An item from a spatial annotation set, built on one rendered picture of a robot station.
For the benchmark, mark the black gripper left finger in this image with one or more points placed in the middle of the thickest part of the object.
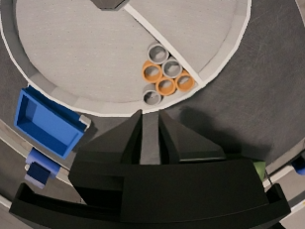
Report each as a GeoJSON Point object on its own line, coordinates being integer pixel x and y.
{"type": "Point", "coordinates": [122, 143]}

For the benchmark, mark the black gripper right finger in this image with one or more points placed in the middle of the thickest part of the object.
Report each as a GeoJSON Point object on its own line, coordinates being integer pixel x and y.
{"type": "Point", "coordinates": [184, 145]}

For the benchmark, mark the white round turntable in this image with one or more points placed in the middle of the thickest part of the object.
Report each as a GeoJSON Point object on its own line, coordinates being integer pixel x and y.
{"type": "Point", "coordinates": [88, 55]}

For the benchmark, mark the blue open tray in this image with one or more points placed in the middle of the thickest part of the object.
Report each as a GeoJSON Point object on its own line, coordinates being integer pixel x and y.
{"type": "Point", "coordinates": [52, 133]}

